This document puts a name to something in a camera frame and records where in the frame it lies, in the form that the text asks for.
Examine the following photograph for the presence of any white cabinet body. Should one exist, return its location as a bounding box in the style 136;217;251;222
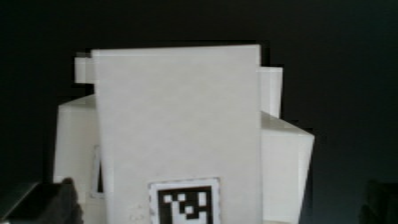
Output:
54;58;315;224

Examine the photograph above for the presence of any white box with marker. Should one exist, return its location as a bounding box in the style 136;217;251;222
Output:
93;45;262;224

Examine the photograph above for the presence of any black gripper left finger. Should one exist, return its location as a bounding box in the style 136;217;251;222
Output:
0;178;84;224

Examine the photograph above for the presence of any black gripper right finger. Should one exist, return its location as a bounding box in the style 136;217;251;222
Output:
360;180;398;224

